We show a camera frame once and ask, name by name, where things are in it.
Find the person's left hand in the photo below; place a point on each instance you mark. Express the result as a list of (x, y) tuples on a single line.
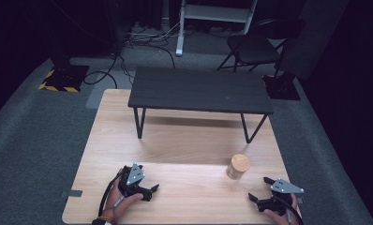
[(116, 199)]

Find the black desktop shelf with legs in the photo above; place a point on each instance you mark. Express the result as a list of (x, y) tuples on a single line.
[(200, 89)]

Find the dark wristband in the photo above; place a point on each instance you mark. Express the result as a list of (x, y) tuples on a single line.
[(102, 220)]

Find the white metal stand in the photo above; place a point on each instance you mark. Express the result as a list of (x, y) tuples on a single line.
[(206, 14)]

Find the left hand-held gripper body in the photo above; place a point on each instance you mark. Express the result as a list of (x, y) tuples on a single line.
[(134, 175)]

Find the person's right hand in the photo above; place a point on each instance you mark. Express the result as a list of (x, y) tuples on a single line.
[(276, 217)]

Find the black folding chair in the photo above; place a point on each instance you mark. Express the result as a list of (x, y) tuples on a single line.
[(253, 48)]

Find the small wooden cup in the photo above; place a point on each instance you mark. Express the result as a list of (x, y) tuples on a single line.
[(237, 167)]

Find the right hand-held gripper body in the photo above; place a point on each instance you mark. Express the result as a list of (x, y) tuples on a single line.
[(280, 193)]

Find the grey tape strip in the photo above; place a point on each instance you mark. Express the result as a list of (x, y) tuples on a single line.
[(71, 193)]

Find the black base plate yellow stripes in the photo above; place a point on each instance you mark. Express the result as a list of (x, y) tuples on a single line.
[(66, 78)]

